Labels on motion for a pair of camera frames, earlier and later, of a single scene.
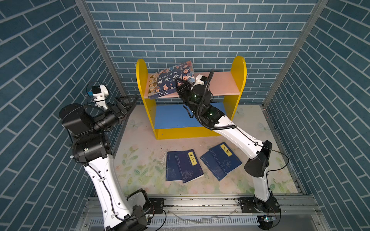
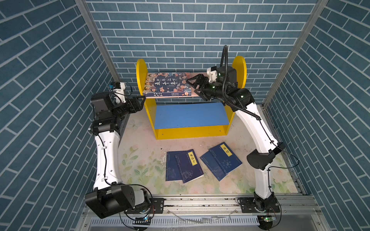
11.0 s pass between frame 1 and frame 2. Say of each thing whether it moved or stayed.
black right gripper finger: moved
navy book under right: stayed
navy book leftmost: stayed
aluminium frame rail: stayed
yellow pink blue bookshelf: stayed
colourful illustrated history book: moved
